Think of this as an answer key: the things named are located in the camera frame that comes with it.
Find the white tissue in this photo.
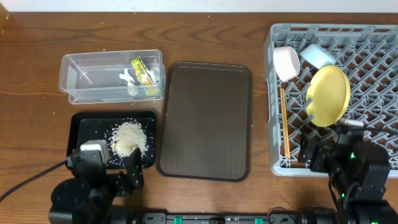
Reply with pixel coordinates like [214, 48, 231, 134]
[119, 68, 138, 96]

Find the black waste tray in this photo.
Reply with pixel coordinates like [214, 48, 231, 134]
[67, 111, 156, 168]

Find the green snack wrapper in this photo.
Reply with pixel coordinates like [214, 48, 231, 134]
[131, 58, 160, 96]

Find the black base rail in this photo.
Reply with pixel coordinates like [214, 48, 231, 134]
[141, 210, 303, 224]

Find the clear plastic waste bin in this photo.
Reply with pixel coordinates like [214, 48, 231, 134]
[59, 49, 165, 105]

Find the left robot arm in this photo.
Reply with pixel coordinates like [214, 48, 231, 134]
[49, 139, 144, 224]

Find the yellow plate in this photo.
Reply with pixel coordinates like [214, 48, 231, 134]
[306, 65, 351, 127]

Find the grey dishwasher rack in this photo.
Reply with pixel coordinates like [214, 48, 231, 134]
[263, 24, 397, 179]

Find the pink white bowl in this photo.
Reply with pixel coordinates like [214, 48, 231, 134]
[273, 46, 300, 82]

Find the blue bowl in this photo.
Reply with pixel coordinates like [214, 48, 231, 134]
[300, 44, 336, 69]

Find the dark brown serving tray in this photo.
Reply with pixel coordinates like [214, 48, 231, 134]
[157, 62, 252, 182]

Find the cooked rice pile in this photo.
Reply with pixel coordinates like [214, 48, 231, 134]
[103, 121, 151, 159]

